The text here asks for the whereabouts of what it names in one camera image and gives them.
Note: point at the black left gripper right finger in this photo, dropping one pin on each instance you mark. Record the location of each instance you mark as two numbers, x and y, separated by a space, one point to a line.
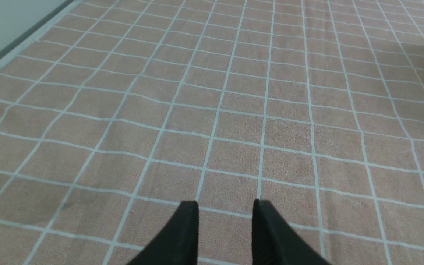
274 242

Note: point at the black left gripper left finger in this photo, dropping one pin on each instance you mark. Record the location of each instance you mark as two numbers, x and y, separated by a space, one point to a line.
177 241

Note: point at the pink checkered tablecloth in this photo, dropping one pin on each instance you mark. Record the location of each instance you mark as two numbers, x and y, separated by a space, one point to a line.
122 109

